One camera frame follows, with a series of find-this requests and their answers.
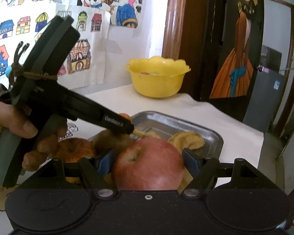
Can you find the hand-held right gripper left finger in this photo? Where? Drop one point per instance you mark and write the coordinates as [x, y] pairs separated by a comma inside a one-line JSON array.
[[105, 162]]

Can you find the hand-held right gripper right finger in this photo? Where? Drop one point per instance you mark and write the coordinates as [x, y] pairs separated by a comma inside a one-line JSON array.
[[192, 160]]

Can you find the plain brown kiwi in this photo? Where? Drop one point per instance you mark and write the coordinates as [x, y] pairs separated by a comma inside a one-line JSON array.
[[112, 139]]

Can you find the wrinkled orange-red apple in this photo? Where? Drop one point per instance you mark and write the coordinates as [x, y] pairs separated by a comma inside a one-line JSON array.
[[73, 149]]

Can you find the smooth red apple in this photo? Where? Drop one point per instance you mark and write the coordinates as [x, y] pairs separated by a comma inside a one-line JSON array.
[[149, 166]]

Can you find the metal tray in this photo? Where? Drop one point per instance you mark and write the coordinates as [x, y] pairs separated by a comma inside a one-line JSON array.
[[166, 124]]

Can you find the small orange-brown fruit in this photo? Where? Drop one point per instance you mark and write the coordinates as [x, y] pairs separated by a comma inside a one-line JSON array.
[[124, 116]]

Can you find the yellow scalloped plastic bowl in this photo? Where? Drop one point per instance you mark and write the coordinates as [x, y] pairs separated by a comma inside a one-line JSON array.
[[159, 85]]

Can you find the person's left hand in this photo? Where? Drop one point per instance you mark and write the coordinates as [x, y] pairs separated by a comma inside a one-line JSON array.
[[12, 120]]

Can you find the white printed tablecloth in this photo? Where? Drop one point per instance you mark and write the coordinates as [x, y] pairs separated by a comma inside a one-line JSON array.
[[235, 132]]

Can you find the coloured houses drawing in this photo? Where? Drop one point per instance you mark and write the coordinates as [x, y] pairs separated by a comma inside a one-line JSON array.
[[95, 53]]

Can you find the grey refrigerator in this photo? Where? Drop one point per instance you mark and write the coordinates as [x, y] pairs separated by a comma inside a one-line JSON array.
[[267, 98]]

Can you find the lady in orange dress poster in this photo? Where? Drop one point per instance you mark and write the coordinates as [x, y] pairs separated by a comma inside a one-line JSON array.
[[237, 73]]

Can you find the girl with teddy bear poster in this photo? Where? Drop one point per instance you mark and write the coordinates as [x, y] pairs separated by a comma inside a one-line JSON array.
[[122, 5]]

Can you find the wooden door frame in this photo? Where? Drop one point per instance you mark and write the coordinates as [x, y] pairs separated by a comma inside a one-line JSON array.
[[183, 41]]

